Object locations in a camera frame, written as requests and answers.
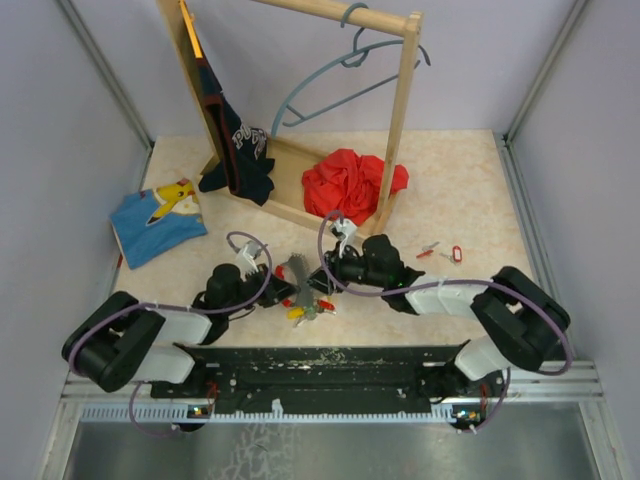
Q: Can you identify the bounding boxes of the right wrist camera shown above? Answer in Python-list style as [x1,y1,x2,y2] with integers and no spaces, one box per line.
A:
[330,218,358,244]

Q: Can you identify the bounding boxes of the blue Pikachu shirt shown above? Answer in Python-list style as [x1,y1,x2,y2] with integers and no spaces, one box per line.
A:
[110,178,207,269]

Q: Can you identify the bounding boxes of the navy blue shirt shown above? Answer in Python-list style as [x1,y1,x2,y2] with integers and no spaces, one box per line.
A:
[196,58,275,206]

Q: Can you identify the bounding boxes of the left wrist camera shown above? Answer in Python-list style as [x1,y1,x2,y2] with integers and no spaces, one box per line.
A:
[235,240,268,275]

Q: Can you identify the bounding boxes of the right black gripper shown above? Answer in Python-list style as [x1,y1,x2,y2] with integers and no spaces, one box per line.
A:
[304,240,387,296]

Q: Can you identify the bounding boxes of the wooden clothes rack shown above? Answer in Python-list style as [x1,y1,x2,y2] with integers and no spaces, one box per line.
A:
[156,1,424,239]

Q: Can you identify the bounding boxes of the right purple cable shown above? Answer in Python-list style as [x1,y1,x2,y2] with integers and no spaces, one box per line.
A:
[318,210,574,434]

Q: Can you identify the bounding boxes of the key with red tag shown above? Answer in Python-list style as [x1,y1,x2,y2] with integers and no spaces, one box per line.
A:
[316,299,336,315]
[441,245,463,264]

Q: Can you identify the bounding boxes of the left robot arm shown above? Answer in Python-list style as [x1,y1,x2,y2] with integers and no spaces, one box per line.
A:
[61,263,299,397]

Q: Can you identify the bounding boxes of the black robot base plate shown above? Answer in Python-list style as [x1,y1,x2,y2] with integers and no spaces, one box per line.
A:
[151,346,504,415]

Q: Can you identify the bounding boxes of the key with red handle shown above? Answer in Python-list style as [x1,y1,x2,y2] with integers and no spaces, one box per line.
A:
[416,242,440,259]

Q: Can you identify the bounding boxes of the grey slotted cable duct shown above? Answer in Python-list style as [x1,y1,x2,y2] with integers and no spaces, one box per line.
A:
[79,402,494,425]

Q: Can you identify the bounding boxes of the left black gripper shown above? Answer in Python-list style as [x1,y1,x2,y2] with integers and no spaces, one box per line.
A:
[225,262,301,316]

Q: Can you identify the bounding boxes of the grey key organiser plate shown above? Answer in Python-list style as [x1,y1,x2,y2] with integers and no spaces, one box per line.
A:
[286,253,315,308]

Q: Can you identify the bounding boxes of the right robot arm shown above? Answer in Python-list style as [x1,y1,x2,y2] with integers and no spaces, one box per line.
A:
[307,234,573,396]

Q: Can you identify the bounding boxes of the red crumpled cloth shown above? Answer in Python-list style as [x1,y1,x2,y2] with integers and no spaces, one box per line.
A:
[301,148,384,226]

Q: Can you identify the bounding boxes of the teal plastic hanger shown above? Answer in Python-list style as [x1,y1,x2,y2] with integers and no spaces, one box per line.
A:
[269,1,431,136]

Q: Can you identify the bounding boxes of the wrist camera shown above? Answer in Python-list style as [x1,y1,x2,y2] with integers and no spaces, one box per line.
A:
[330,218,358,244]
[235,240,268,275]

